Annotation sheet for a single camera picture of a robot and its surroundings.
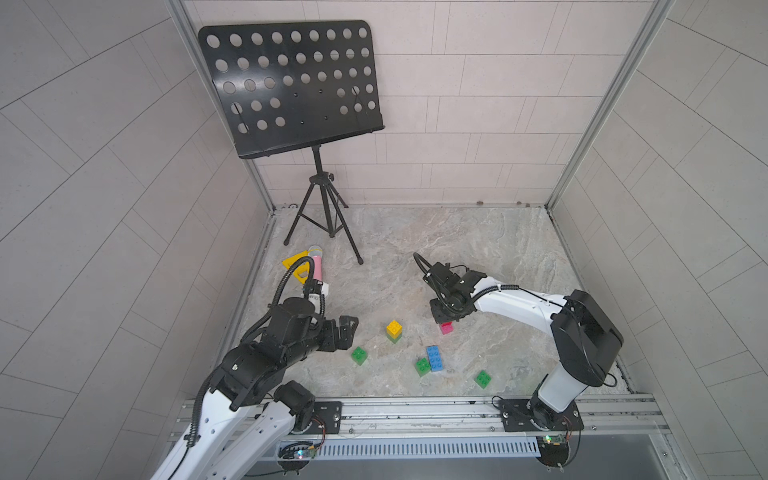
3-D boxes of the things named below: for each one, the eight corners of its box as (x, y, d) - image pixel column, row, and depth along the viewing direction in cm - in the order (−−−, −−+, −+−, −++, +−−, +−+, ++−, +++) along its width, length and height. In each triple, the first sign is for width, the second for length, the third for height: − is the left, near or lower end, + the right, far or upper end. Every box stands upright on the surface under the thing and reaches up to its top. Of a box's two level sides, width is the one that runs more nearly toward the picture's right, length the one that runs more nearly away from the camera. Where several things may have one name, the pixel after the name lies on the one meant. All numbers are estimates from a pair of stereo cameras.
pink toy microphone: (310, 281, 97) (307, 276, 94) (310, 250, 104) (308, 245, 102) (322, 279, 97) (320, 274, 95) (322, 249, 105) (320, 243, 103)
